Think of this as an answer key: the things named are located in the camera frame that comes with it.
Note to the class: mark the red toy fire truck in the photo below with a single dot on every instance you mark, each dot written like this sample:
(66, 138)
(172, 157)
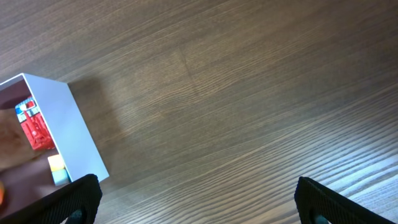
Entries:
(33, 125)

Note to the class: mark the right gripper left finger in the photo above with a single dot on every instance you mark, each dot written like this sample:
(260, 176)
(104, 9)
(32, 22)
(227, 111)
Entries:
(76, 202)

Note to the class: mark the colourful 2x2 puzzle cube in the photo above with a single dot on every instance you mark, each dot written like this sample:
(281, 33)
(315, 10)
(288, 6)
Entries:
(58, 170)

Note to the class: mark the white pink-lined cardboard box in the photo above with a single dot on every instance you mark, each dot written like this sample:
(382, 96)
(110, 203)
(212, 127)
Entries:
(25, 174)

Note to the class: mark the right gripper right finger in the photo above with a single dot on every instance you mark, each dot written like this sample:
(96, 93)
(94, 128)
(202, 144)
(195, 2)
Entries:
(318, 204)

